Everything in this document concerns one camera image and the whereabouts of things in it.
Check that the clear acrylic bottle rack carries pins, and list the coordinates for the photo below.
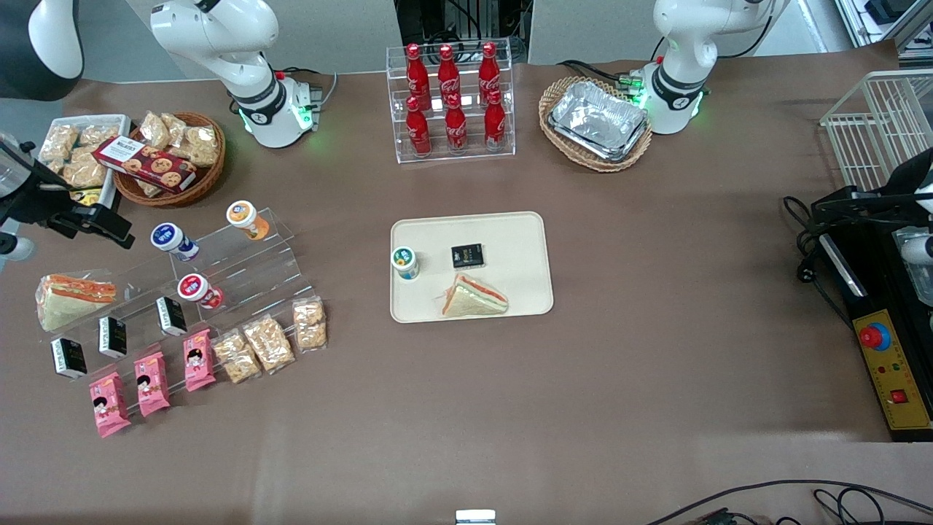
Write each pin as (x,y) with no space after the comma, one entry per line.
(470,157)

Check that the clear acrylic stepped display stand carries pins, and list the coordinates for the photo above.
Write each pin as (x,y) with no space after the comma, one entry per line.
(255,266)

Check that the black sealing machine yellow panel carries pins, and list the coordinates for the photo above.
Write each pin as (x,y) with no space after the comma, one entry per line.
(878,288)

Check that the black white rice ball pack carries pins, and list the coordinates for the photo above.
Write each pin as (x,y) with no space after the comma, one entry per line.
(69,357)
(172,316)
(113,337)
(467,255)

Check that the red emergency stop button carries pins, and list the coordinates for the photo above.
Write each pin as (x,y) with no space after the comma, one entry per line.
(871,336)

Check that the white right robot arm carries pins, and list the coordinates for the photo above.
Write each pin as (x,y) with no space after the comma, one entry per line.
(219,33)

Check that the cream plastic serving tray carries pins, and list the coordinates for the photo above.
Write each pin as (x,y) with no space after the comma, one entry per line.
(510,248)

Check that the yellow black snack packet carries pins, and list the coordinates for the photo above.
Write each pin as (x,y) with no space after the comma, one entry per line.
(86,197)

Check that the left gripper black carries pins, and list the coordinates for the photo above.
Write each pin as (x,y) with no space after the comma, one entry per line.
(906,179)

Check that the wrapped triangle sandwich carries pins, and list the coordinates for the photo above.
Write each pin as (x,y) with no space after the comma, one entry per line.
(474,300)
(73,299)

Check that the white plastic snack bin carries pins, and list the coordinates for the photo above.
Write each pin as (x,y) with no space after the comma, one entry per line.
(109,193)

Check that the clear container inside machine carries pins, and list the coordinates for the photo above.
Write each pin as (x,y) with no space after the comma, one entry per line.
(917,281)

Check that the pink cartoon snack packet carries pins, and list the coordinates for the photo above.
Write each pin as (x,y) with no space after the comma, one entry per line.
(151,384)
(198,361)
(109,405)

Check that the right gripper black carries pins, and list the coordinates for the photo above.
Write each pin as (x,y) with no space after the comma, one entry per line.
(35,205)

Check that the red cola bottle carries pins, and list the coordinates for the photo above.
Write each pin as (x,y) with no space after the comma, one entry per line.
(415,73)
(489,69)
(456,127)
(418,131)
(495,124)
(448,71)

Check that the red rocker power switch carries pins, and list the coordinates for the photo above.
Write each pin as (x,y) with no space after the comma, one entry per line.
(899,397)

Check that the stacked aluminium foil trays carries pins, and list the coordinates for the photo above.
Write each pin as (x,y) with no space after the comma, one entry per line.
(598,120)

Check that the light wicker basket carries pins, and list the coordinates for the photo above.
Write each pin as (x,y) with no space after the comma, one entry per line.
(583,162)

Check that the maroon cookie box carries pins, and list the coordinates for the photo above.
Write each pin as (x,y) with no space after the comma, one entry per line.
(146,164)

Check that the dark brown wicker basket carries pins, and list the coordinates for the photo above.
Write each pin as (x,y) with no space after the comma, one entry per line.
(208,179)

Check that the green lid gum bottle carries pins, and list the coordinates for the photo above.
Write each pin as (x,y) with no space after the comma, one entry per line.
(405,262)

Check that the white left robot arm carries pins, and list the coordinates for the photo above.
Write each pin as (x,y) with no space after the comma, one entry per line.
(685,29)

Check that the aluminium frame shelf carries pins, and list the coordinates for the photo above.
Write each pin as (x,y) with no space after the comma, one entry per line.
(882,18)

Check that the clear rice crisp snack pack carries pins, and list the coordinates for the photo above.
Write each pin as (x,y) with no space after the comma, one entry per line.
(203,146)
(148,188)
(237,357)
(154,131)
(310,324)
(268,343)
(98,135)
(58,142)
(84,171)
(176,125)

